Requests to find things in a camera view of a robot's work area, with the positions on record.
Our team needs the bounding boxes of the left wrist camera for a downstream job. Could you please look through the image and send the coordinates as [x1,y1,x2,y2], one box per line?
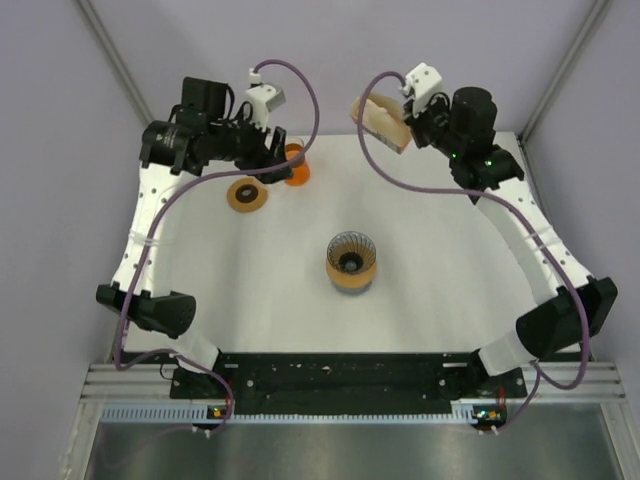
[245,69,286,131]

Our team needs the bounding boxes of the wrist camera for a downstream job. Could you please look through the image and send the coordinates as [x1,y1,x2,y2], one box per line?
[245,69,286,131]
[401,62,444,113]

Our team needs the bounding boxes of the grey ribbed glass dripper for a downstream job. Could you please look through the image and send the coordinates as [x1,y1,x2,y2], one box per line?
[326,231,377,275]

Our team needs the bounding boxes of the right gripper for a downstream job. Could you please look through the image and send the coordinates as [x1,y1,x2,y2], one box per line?
[401,94,463,161]

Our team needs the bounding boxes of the right aluminium corner post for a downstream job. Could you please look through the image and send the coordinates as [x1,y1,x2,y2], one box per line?
[518,0,613,146]

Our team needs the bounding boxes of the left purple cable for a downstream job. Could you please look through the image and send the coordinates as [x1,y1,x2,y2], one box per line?
[113,58,321,439]

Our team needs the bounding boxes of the paper coffee filters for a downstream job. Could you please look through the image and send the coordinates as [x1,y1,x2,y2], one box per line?
[363,97,405,135]

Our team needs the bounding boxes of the wooden ring with hole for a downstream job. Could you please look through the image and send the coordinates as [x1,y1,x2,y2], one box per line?
[324,259,379,290]

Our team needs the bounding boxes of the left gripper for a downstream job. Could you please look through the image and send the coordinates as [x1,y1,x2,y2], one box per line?
[206,106,292,184]

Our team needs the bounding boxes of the purple cable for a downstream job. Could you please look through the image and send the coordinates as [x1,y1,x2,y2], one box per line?
[355,71,591,435]
[113,58,321,439]

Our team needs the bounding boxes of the orange filter box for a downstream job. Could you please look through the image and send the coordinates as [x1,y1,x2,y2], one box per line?
[350,92,412,155]

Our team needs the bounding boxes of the aluminium corner post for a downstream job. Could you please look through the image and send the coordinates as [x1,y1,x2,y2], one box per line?
[72,0,160,127]
[518,0,613,146]

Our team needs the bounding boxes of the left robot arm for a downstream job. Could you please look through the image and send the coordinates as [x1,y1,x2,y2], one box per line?
[96,74,291,397]

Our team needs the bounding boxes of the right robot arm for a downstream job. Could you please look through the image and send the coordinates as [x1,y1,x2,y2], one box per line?
[402,87,618,396]

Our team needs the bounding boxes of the orange glass beaker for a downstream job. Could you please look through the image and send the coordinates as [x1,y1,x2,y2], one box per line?
[285,137,311,187]

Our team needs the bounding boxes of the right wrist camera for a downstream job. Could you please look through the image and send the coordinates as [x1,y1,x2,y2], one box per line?
[401,62,444,113]

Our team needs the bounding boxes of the slotted cable duct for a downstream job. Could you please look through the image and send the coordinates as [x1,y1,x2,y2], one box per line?
[101,403,504,425]

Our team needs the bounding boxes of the grey glass server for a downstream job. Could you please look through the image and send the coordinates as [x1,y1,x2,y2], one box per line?
[334,283,372,296]

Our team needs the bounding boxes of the left aluminium corner post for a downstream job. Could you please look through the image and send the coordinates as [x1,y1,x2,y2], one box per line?
[72,0,160,127]

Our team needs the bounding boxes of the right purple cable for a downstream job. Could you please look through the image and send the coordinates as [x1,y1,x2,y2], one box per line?
[355,71,591,435]

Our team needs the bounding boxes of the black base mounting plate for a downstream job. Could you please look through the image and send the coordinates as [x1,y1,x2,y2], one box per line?
[170,353,527,415]

